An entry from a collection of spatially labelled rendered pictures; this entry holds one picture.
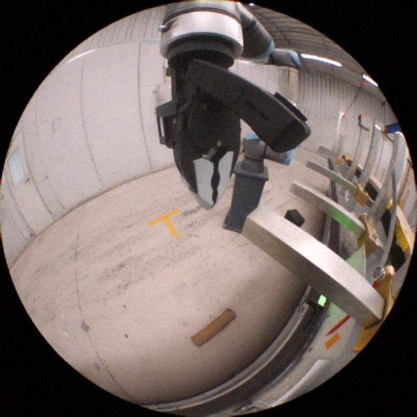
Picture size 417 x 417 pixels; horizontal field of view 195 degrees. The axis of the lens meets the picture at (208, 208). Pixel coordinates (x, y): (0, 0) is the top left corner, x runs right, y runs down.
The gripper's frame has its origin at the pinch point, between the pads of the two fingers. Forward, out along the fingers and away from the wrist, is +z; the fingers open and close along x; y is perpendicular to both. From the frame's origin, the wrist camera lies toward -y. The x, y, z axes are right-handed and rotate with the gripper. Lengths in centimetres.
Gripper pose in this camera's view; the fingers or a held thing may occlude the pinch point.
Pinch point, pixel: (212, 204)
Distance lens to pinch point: 18.2
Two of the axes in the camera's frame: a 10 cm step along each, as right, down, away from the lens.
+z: 0.0, 7.5, 6.6
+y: -6.6, -5.0, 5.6
